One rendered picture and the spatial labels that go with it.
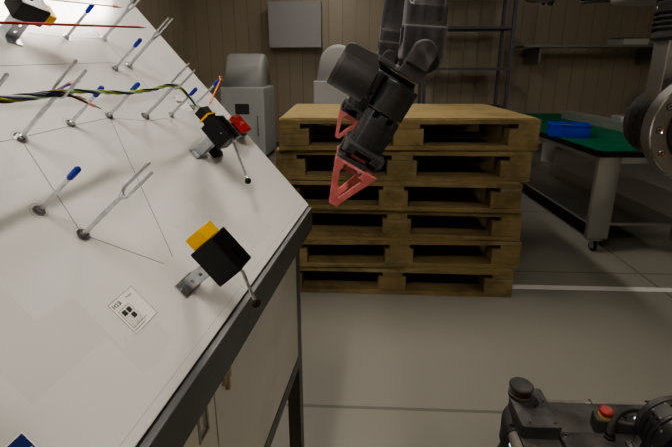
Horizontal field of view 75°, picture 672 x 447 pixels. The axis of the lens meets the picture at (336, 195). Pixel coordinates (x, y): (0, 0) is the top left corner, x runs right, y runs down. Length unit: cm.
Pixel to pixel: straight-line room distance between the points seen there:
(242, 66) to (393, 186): 415
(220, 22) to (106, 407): 688
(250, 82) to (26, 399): 571
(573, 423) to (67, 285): 139
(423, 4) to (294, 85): 639
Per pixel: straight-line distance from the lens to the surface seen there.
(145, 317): 63
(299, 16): 673
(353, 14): 697
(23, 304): 57
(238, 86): 612
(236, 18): 719
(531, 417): 151
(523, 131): 245
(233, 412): 92
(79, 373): 56
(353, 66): 65
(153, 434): 57
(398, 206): 239
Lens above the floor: 124
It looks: 16 degrees down
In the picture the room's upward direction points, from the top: straight up
